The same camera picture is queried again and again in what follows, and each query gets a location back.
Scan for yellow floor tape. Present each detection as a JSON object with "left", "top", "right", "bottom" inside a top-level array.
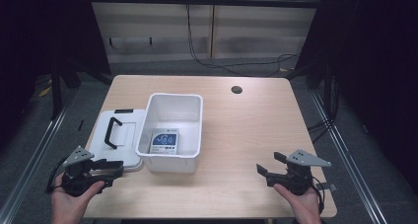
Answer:
[{"left": 36, "top": 85, "right": 54, "bottom": 99}]

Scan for black horizontal bar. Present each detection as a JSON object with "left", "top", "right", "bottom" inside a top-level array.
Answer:
[{"left": 88, "top": 0, "right": 325, "bottom": 10}]

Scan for black floor cables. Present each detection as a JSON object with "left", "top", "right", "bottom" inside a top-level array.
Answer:
[{"left": 306, "top": 117, "right": 333, "bottom": 145}]

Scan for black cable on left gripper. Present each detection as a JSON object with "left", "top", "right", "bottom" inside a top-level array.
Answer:
[{"left": 45, "top": 156, "right": 69, "bottom": 194}]

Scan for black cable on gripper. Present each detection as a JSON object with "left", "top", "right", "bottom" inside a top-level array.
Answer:
[
  {"left": 311, "top": 176, "right": 326, "bottom": 216},
  {"left": 45, "top": 156, "right": 69, "bottom": 194}
]

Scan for black metal stand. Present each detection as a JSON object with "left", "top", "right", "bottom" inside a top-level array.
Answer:
[{"left": 49, "top": 57, "right": 83, "bottom": 121}]

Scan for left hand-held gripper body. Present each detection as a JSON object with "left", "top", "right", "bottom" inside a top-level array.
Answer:
[{"left": 61, "top": 145, "right": 114, "bottom": 198}]

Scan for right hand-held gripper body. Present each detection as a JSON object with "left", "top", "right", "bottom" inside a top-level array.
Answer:
[{"left": 265, "top": 148, "right": 332, "bottom": 196}]

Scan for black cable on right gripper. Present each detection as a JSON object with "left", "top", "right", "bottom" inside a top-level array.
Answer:
[{"left": 311, "top": 176, "right": 326, "bottom": 216}]

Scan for grey tape strip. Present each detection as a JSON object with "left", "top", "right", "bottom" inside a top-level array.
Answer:
[{"left": 314, "top": 182, "right": 338, "bottom": 192}]

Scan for metal floor rail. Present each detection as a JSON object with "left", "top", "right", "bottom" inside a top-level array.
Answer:
[
  {"left": 0, "top": 92, "right": 77, "bottom": 224},
  {"left": 310, "top": 91, "right": 390, "bottom": 224}
]

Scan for person's right hand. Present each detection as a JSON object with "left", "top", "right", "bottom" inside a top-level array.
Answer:
[{"left": 272, "top": 183, "right": 323, "bottom": 224}]

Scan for person's left hand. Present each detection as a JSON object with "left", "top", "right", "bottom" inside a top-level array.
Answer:
[{"left": 50, "top": 174, "right": 106, "bottom": 224}]

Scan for white plastic storage box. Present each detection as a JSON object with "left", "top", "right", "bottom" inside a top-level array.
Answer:
[{"left": 135, "top": 92, "right": 204, "bottom": 175}]

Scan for white lid with black handle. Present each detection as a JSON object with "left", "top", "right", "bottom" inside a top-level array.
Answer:
[{"left": 88, "top": 109, "right": 148, "bottom": 173}]

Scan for long black wall cable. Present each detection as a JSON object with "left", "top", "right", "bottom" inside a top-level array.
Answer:
[{"left": 184, "top": 3, "right": 301, "bottom": 78}]

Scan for blue and white packet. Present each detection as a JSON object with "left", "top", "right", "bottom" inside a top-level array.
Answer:
[{"left": 149, "top": 127, "right": 180, "bottom": 156}]

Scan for dark curtain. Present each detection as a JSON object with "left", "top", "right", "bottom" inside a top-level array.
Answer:
[
  {"left": 294, "top": 0, "right": 418, "bottom": 198},
  {"left": 0, "top": 0, "right": 112, "bottom": 153}
]

